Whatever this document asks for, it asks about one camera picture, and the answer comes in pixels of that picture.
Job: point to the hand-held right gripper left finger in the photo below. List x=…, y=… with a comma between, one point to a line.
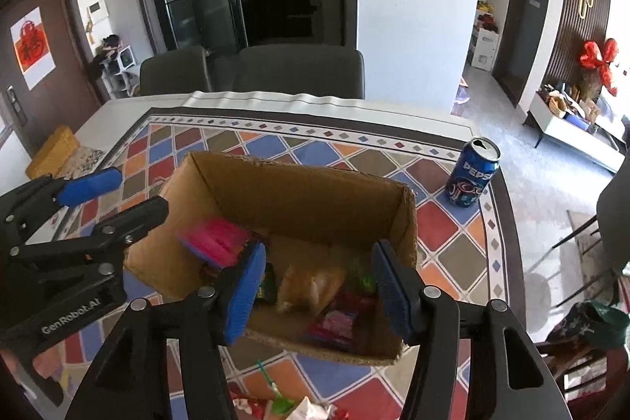
x=241, y=297

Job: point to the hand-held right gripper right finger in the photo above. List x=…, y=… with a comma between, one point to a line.
x=391, y=292

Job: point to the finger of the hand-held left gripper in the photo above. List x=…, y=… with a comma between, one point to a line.
x=91, y=186
x=138, y=218

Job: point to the dark green snack packet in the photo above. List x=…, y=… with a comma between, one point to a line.
x=266, y=287

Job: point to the green candy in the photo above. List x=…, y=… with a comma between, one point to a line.
x=364, y=280

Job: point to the pink-red snack packet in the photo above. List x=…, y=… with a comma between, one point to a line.
x=339, y=321

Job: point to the magenta snack packet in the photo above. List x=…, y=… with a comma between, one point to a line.
x=211, y=243

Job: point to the gold crinkled snack wrapper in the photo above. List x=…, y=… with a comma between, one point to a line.
x=310, y=287

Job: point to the brown cardboard box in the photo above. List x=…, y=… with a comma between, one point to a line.
x=295, y=208

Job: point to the patterned placemat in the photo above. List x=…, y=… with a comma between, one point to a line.
x=86, y=161

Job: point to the woven yellow tissue box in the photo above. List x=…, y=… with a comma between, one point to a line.
x=51, y=152

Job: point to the colourful checked tablecloth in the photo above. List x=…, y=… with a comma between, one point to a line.
x=443, y=228

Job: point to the small red printed snack packet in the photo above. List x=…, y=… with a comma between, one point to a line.
x=248, y=407

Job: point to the green lollipop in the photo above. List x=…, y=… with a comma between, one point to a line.
x=280, y=403

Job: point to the white shoe rack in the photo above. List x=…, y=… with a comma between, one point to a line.
x=115, y=68

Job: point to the brown entrance door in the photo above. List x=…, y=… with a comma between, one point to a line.
x=64, y=56

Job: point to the beige snack packet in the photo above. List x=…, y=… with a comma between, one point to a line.
x=312, y=410

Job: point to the grey dining chair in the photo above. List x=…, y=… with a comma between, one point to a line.
x=300, y=73
x=172, y=70

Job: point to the blue soda can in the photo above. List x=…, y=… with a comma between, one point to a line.
x=472, y=174

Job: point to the red and white door poster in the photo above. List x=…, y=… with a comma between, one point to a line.
x=32, y=48

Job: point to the green cloth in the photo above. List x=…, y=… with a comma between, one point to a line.
x=600, y=324

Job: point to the reddish wooden chair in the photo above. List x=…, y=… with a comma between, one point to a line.
x=590, y=366

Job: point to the dark upholstered chair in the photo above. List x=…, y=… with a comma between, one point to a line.
x=615, y=223

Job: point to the white low cabinet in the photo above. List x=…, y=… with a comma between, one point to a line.
x=576, y=132

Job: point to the shelf with colourful things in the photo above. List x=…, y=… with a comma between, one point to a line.
x=485, y=36

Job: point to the dark interior door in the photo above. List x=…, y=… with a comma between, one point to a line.
x=524, y=16

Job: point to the red bow decoration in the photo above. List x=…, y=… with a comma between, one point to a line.
x=595, y=58

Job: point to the wall intercom panel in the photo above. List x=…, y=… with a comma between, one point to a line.
x=96, y=14

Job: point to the dark slatted wall panel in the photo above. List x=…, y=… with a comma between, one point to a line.
x=566, y=41

